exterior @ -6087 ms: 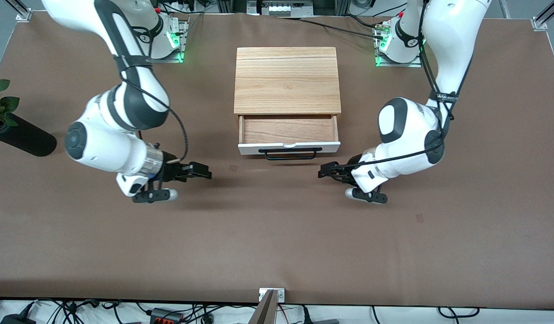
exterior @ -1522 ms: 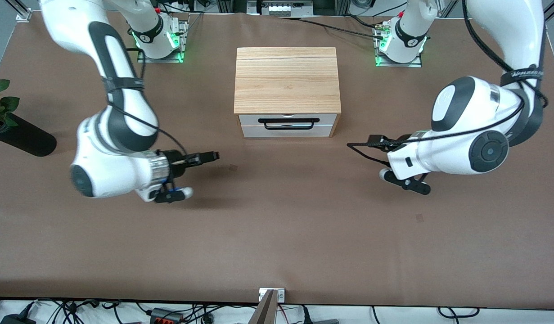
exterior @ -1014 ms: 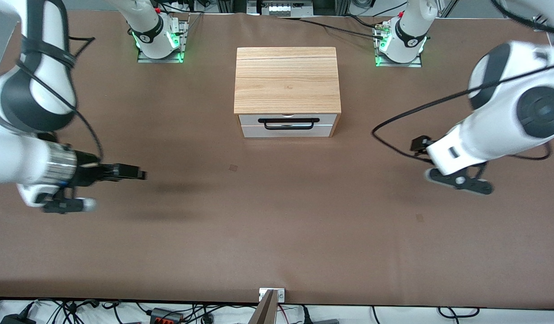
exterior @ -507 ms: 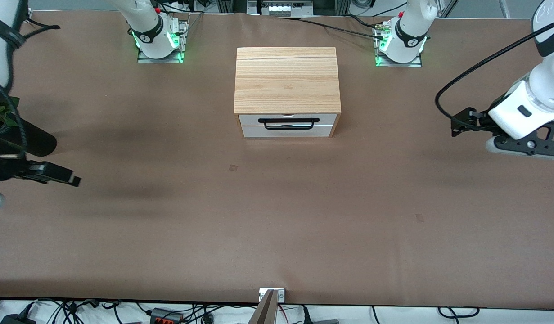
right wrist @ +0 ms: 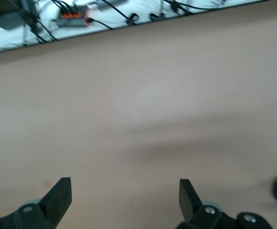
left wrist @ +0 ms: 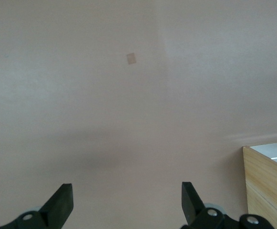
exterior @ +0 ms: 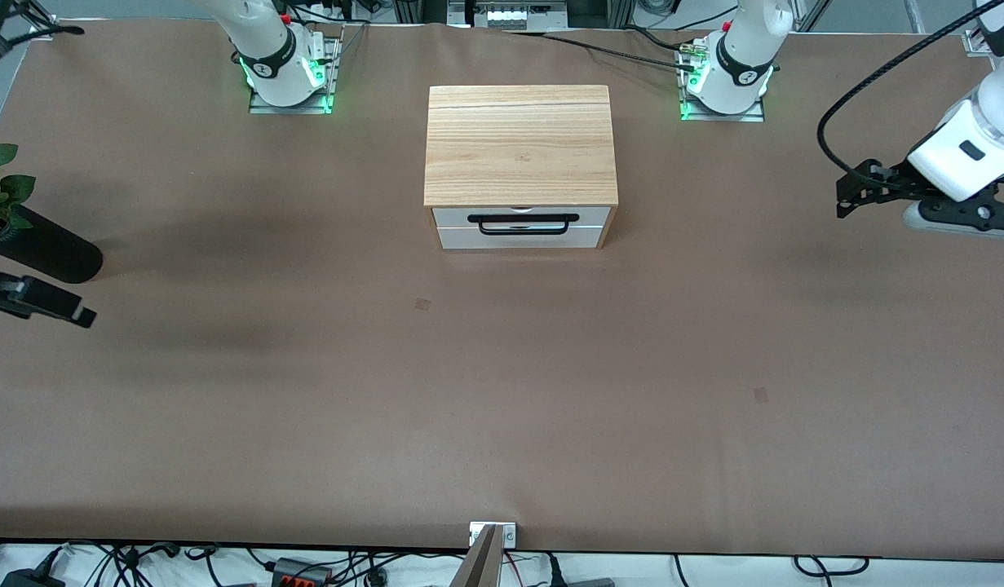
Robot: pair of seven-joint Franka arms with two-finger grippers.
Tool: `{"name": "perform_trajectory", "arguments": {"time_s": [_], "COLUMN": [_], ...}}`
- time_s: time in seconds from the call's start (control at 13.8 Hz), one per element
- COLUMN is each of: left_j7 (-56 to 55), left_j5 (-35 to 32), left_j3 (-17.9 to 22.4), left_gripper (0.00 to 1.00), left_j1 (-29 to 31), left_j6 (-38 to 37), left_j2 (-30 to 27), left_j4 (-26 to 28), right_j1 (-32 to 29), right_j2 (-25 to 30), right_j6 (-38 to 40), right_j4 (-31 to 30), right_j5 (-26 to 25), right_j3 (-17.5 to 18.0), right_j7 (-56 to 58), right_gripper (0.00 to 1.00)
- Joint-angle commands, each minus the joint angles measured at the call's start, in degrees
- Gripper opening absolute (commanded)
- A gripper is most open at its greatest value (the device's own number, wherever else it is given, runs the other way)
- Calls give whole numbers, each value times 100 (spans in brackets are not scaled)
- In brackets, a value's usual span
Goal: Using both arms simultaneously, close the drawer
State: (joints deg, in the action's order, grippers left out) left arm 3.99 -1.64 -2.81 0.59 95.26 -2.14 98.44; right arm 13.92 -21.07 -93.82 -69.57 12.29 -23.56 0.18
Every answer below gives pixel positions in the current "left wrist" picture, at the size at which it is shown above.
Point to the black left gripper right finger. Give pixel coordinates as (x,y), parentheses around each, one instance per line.
(193,210)

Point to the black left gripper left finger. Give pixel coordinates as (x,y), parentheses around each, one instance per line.
(54,210)

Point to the wooden drawer cabinet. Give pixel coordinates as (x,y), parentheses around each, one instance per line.
(267,190)

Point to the small brown tape square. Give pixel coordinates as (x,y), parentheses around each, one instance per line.
(131,58)

